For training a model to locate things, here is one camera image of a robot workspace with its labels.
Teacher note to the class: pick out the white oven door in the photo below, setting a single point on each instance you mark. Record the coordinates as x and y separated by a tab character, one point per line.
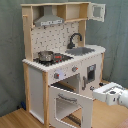
62	103

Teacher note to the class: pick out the black toy faucet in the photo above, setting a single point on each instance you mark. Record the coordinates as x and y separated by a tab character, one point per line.
73	40

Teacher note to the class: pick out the wooden toy kitchen unit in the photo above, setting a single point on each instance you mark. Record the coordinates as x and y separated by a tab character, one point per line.
55	38

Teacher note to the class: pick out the right red stove knob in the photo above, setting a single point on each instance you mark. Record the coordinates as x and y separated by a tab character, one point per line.
74	69

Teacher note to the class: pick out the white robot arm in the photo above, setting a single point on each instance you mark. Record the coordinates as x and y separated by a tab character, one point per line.
123	98

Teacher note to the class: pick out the left red stove knob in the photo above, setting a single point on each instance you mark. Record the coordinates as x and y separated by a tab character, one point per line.
56	75

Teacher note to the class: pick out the red stove knob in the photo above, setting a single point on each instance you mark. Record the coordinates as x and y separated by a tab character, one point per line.
74	69
56	75

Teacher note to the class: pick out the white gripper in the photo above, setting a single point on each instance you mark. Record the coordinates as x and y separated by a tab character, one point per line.
109	93

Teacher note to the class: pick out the grey range hood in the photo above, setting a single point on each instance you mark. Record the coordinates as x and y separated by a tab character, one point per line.
48	18

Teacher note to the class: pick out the grey toy sink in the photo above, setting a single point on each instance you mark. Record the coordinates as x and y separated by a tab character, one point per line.
79	51

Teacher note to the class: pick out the white fridge door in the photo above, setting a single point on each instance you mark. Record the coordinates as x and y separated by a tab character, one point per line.
90	75

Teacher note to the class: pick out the white microwave door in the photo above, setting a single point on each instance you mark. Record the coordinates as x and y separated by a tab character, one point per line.
97	12

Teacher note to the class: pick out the black toy stovetop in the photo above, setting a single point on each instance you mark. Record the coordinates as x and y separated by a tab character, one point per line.
58	58

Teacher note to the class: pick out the silver toy pot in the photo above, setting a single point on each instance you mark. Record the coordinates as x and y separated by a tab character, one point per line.
46	55

